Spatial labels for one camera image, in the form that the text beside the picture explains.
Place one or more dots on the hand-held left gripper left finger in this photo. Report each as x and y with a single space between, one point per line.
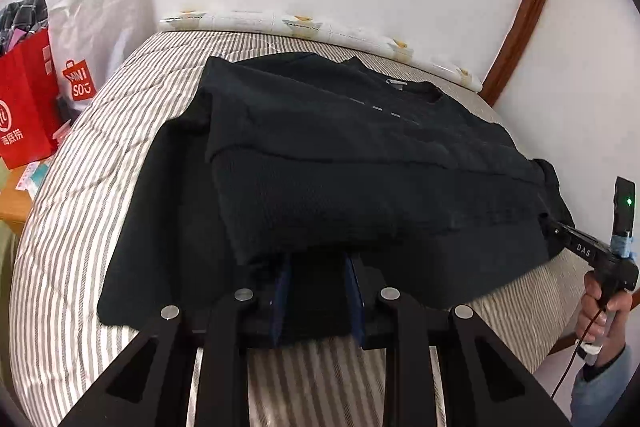
281 307

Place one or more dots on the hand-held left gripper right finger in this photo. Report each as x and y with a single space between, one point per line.
356 307

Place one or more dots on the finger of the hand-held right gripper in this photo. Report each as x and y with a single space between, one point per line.
546 221

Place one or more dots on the black sweatshirt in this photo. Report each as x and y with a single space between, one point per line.
325 157

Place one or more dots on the person's right forearm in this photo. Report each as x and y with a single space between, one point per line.
600 392

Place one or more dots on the person's right hand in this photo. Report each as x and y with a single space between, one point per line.
621 307

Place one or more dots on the striped bed mattress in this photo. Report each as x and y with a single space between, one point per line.
75 207

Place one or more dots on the teal small box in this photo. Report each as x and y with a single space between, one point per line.
40 177

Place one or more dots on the green bed sheet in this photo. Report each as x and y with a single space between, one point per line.
5 257

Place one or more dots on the wooden nightstand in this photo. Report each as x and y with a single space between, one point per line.
12 207

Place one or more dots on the white and red card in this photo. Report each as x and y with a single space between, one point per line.
24 179

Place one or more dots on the white printed bed pad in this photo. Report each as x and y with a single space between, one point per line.
250 19

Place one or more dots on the white shopping bag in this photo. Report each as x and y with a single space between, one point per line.
100 32

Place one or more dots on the red paper bag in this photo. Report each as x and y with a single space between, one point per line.
25 97

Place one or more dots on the grey plaid cloth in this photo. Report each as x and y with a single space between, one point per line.
22 14

